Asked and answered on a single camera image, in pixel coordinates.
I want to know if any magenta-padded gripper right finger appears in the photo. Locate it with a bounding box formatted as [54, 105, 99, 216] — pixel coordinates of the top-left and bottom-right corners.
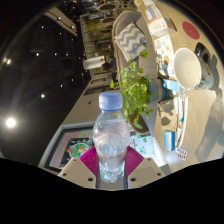
[124, 145, 166, 190]

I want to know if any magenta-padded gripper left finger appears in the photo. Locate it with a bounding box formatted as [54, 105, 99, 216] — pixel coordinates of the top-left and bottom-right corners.
[58, 145, 100, 190]

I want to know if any clear blue-capped water bottle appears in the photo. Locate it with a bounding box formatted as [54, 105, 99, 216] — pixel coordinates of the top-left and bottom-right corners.
[92, 91, 131, 184]

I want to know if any pill blister pack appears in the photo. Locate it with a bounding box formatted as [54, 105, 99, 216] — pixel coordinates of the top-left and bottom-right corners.
[175, 146, 189, 160]

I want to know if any brown printed card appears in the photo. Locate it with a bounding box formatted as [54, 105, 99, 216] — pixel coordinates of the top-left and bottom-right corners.
[159, 99, 177, 127]

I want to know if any green potted plant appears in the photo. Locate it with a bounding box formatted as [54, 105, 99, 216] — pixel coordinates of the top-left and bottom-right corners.
[109, 50, 171, 130]

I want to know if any white pen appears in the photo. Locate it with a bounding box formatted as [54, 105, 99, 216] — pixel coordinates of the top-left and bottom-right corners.
[178, 96, 189, 138]

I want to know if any group of ceiling lights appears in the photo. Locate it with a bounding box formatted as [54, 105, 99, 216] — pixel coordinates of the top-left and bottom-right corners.
[1, 19, 84, 129]

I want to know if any person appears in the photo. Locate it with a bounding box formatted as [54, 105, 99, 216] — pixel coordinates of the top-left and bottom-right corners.
[101, 56, 118, 83]

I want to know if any white mug with dark print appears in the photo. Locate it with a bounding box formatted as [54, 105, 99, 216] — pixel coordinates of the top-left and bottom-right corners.
[173, 42, 218, 92]

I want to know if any printed colourful leaflet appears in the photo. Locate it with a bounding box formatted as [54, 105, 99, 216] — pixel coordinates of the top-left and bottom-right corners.
[154, 34, 176, 79]

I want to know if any grey white chevron cushion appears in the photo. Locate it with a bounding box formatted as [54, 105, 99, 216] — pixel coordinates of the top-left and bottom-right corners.
[113, 22, 148, 63]

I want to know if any white orange box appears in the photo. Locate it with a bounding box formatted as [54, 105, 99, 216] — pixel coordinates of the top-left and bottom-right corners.
[146, 16, 178, 38]

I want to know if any grey curved sofa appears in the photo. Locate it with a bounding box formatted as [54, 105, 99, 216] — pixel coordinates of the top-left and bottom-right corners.
[110, 10, 159, 134]

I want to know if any flat round red coaster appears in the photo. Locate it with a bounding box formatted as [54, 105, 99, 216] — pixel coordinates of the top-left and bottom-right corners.
[181, 20, 201, 40]

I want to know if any flat blue-topped white box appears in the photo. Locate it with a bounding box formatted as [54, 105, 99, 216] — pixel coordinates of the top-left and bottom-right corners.
[143, 3, 158, 21]

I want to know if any group of round-backed chairs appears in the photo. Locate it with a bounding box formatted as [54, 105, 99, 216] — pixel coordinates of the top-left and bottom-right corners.
[96, 0, 128, 28]

